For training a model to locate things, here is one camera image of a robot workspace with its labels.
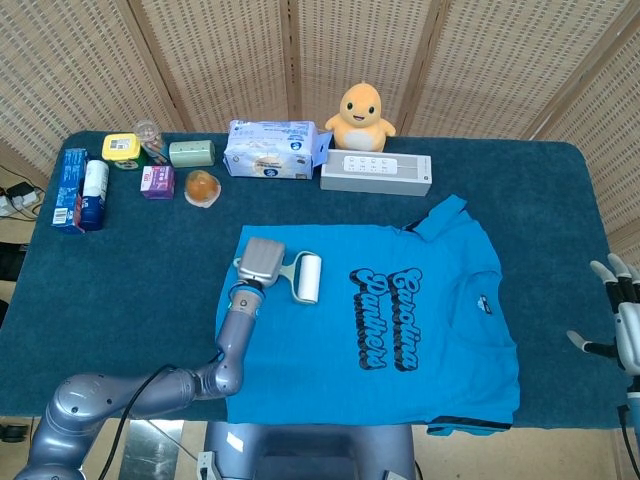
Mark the white blue tube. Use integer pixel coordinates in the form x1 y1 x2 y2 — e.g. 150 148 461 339
79 159 110 232

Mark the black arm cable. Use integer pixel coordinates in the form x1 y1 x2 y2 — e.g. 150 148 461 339
618 403 634 474
97 349 225 480

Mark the power adapter with cables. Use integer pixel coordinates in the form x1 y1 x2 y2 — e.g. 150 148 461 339
0 180 44 219

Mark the blue toothpaste box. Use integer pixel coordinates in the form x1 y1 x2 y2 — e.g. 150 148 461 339
50 147 90 235

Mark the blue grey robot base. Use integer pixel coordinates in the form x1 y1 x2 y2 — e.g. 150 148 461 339
197 420 419 480

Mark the yellow lid container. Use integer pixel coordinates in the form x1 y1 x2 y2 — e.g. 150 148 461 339
101 132 146 171

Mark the pale green case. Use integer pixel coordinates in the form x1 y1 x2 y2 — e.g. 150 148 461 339
168 139 216 168

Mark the small purple box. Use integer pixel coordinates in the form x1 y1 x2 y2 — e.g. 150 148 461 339
140 164 177 201

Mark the grey power strip box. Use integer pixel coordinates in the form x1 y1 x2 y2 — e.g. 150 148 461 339
319 148 433 197

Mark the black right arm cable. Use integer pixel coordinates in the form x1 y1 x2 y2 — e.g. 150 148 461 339
618 403 634 474

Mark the woven folding screen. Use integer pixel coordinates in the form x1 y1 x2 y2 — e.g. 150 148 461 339
0 0 640 266

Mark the blue printed t-shirt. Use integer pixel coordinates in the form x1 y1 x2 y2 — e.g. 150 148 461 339
214 194 522 437

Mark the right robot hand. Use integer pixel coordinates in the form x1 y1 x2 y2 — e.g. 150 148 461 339
566 253 640 372

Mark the blue white tissue pack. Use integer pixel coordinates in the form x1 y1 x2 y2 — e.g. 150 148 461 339
222 118 334 180

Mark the pale green lint roller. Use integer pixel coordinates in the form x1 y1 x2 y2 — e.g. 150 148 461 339
232 251 323 306

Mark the black floor object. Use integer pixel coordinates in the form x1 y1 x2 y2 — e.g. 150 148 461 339
0 242 26 282

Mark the dark teal carpeted table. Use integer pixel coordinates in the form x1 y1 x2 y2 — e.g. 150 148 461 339
0 130 621 431

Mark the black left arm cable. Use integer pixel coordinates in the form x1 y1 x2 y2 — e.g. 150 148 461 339
97 349 225 480

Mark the orange plush toy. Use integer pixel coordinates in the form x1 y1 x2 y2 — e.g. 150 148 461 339
324 82 398 153

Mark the clear plastic jar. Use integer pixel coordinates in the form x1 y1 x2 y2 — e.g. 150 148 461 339
134 119 170 166

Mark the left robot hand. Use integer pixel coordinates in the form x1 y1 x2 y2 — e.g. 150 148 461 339
233 237 286 290

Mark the orange jelly cup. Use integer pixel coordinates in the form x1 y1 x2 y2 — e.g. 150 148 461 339
183 169 222 209

